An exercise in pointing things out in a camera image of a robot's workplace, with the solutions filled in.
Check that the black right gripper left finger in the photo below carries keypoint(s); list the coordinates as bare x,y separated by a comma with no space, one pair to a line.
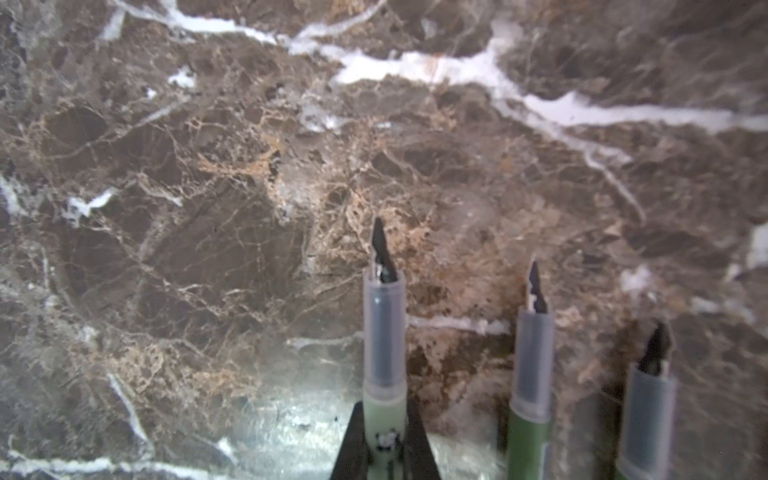
350,463

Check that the dark green pen long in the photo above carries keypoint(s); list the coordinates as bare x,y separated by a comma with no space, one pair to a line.
529,425

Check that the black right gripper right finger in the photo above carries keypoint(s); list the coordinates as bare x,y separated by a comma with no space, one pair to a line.
419,460

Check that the light green pen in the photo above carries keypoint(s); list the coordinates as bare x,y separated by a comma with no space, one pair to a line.
385,379

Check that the dark green pen short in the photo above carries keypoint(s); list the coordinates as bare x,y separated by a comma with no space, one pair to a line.
648,411

